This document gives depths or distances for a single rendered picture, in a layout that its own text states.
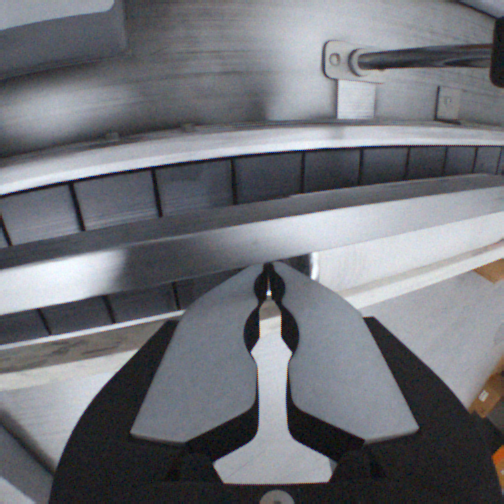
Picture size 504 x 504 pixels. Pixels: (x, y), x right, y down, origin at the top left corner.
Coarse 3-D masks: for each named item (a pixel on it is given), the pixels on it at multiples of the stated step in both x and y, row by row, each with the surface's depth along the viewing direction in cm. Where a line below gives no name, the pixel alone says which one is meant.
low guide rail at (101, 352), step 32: (480, 256) 20; (352, 288) 17; (384, 288) 17; (416, 288) 18; (160, 320) 15; (0, 352) 13; (32, 352) 13; (64, 352) 13; (96, 352) 13; (128, 352) 13; (0, 384) 12; (32, 384) 12
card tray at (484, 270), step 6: (486, 264) 35; (492, 264) 35; (498, 264) 35; (474, 270) 35; (480, 270) 34; (486, 270) 34; (492, 270) 34; (498, 270) 34; (486, 276) 33; (492, 276) 33; (498, 276) 33; (492, 282) 32
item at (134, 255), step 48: (336, 192) 9; (384, 192) 9; (432, 192) 9; (480, 192) 9; (48, 240) 7; (96, 240) 6; (144, 240) 6; (192, 240) 7; (240, 240) 7; (288, 240) 7; (336, 240) 8; (0, 288) 6; (48, 288) 6; (96, 288) 6
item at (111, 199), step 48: (48, 192) 12; (96, 192) 13; (144, 192) 14; (192, 192) 14; (240, 192) 15; (288, 192) 16; (0, 240) 12; (144, 288) 16; (192, 288) 17; (0, 336) 14; (48, 336) 15
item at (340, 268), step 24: (312, 192) 14; (384, 240) 13; (408, 240) 14; (432, 240) 14; (456, 240) 15; (480, 240) 16; (288, 264) 16; (312, 264) 12; (336, 264) 13; (360, 264) 13; (384, 264) 14; (408, 264) 14; (336, 288) 14
